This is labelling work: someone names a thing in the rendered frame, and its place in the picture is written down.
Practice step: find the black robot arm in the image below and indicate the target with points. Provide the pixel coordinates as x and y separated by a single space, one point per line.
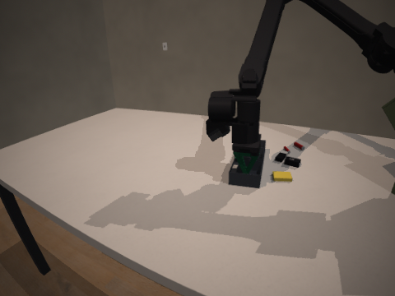
221 105

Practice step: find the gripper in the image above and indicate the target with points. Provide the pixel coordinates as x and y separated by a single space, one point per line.
252 145

